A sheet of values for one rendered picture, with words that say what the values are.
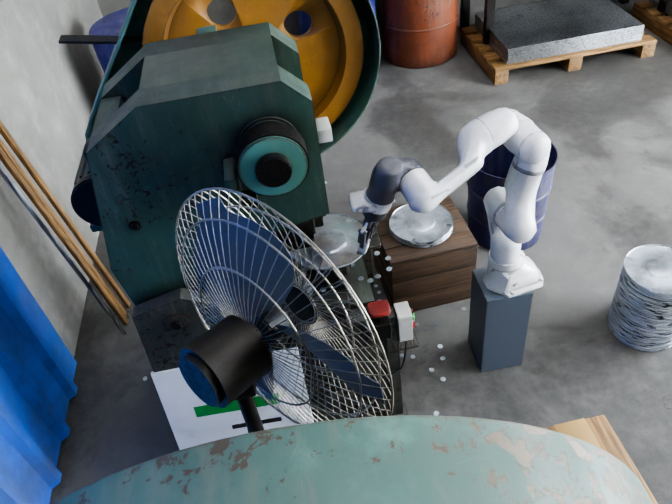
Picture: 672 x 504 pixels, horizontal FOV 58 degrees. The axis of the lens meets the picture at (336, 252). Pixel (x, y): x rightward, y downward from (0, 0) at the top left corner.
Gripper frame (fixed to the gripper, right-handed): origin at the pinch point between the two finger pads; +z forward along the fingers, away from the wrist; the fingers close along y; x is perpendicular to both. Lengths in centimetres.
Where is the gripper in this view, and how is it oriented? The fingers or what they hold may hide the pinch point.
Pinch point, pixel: (363, 245)
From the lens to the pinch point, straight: 202.1
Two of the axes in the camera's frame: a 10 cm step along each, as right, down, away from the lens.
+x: -8.3, -5.2, 2.2
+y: 5.4, -6.2, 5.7
